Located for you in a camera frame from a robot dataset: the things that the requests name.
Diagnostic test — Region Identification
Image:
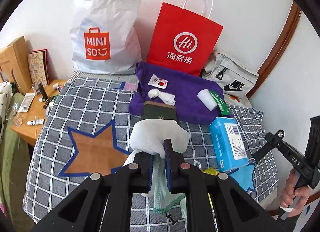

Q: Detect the white mint-cuffed sock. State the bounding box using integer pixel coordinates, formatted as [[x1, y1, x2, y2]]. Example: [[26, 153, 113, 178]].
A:
[[124, 119, 190, 214]]

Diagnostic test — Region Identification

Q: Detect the right hand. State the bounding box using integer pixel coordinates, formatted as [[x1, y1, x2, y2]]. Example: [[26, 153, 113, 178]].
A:
[[279, 169, 311, 217]]

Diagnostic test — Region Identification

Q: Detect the yellow black pouch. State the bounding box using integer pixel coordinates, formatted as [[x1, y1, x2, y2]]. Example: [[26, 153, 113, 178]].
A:
[[203, 167, 220, 176]]

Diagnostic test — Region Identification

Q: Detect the blue tissue pack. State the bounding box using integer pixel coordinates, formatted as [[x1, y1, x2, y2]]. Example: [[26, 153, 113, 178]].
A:
[[209, 117, 248, 172]]

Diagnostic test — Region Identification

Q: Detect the dark green book box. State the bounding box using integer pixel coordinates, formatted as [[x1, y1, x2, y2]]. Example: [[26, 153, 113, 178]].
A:
[[141, 101, 177, 122]]

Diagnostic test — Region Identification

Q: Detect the knotted white sock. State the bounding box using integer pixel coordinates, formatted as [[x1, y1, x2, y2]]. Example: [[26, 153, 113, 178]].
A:
[[148, 88, 176, 106]]

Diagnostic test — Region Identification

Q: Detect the green wipes packet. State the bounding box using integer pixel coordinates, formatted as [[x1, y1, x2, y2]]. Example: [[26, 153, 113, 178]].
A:
[[209, 90, 231, 116]]

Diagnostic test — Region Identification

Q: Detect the purple fleece towel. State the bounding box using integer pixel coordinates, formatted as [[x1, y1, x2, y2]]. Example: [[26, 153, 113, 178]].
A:
[[129, 62, 223, 125]]

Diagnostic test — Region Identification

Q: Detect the small white snack sachet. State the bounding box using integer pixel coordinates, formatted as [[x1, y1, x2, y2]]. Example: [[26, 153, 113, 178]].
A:
[[148, 74, 168, 89]]

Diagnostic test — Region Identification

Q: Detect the grey Nike waist bag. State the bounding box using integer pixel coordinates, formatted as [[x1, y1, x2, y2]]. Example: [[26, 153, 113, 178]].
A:
[[202, 52, 259, 98]]

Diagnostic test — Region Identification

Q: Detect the white tube on table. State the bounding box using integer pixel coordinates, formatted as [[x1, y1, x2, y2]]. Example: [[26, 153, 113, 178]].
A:
[[27, 119, 44, 126]]

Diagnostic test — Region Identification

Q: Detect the wooden side table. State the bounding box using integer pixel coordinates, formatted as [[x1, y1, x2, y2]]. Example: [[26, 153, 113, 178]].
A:
[[10, 79, 68, 147]]

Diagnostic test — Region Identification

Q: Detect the dark cylindrical bottle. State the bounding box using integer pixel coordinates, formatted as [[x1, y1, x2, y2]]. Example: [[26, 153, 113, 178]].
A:
[[37, 82, 48, 101]]

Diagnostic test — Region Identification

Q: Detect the white flat packet on table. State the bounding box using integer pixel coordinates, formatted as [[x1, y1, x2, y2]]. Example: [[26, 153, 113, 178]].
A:
[[18, 92, 36, 113]]

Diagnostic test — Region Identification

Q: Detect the red Haidilao paper bag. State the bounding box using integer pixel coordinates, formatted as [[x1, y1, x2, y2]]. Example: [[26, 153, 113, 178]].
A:
[[146, 0, 223, 76]]

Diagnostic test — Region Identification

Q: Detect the white Miniso plastic bag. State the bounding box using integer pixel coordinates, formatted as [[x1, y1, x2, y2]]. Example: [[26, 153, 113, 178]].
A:
[[70, 0, 142, 75]]

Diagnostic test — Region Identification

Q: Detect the brown patterned book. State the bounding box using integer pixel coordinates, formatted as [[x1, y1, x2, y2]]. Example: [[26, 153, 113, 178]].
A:
[[28, 49, 50, 86]]

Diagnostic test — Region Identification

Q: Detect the wooden board stand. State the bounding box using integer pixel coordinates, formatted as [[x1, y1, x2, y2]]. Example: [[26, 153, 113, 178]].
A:
[[1, 36, 32, 95]]

